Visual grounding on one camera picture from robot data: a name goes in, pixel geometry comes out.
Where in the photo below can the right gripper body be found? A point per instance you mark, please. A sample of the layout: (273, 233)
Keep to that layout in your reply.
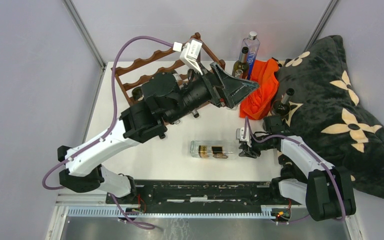
(257, 146)

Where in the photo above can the dark green wine bottle labelled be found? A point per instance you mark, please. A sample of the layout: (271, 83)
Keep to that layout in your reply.
(137, 94)

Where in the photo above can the blue square glass bottle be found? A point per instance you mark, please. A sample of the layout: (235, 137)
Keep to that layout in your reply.
(252, 43)

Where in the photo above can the dark wine bottle brown label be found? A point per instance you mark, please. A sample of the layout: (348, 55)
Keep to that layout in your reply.
(281, 107)

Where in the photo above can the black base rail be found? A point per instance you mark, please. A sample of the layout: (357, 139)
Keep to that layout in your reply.
(214, 198)

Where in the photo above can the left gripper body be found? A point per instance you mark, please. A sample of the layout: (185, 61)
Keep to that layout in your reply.
(208, 92)

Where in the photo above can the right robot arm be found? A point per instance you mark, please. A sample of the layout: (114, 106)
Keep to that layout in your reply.
(325, 190)

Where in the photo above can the brown wooden wine rack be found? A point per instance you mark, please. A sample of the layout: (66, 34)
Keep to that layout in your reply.
(129, 77)

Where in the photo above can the orange cloth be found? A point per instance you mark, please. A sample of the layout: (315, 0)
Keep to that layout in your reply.
(258, 104)

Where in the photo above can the small clear glass bottle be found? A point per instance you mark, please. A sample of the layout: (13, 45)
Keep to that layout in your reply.
(236, 74)

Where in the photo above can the clear square bottle black cap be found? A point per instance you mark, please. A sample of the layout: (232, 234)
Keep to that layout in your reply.
(214, 149)

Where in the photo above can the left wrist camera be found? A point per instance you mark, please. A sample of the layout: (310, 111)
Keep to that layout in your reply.
(189, 55)

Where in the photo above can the dark wine bottle silver neck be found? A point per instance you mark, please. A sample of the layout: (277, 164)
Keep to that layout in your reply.
(241, 63)

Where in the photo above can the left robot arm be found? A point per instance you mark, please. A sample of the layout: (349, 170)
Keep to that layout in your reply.
(165, 101)

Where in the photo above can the black floral blanket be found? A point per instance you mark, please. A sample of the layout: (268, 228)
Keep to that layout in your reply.
(327, 114)

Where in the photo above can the aluminium corner post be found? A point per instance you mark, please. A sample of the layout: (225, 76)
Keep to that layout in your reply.
(81, 27)
(329, 10)

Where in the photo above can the left aluminium corner post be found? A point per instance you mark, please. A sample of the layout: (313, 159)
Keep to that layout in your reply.
(81, 27)

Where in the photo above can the right aluminium corner post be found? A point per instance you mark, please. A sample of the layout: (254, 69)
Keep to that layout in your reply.
(329, 10)

